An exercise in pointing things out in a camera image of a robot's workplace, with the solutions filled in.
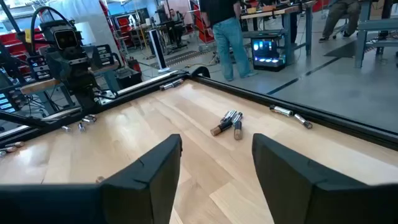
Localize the computer tower with lights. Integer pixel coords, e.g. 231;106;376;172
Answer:
250;37;287;73

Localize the grey metal bench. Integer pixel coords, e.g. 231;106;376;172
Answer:
354;0;398;68

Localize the white black tower fan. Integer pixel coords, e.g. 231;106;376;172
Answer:
148;29;171;73

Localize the red cabinet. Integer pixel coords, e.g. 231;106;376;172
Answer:
112;12;139;48

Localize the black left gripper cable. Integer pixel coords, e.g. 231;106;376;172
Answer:
30;6;75;55

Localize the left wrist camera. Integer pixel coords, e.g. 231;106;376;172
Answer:
39;20;83;50

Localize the black labelled organiser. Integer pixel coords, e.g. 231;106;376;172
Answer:
0;90;21;114
26;55;52;82
93;43;117;68

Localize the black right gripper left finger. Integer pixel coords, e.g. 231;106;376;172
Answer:
0;133;183;224

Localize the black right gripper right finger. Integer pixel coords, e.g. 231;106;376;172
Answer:
251;133;398;224

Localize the red shelving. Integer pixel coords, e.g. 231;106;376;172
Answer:
0;29;43;77

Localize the red rack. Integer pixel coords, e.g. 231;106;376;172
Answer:
190;0;216;45

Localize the black box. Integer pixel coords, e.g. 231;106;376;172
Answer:
116;67;144;90

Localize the black metal table frame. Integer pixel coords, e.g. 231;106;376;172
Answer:
0;65;398;152

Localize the person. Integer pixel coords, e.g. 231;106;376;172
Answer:
167;8;185;44
198;0;259;82
318;0;363;44

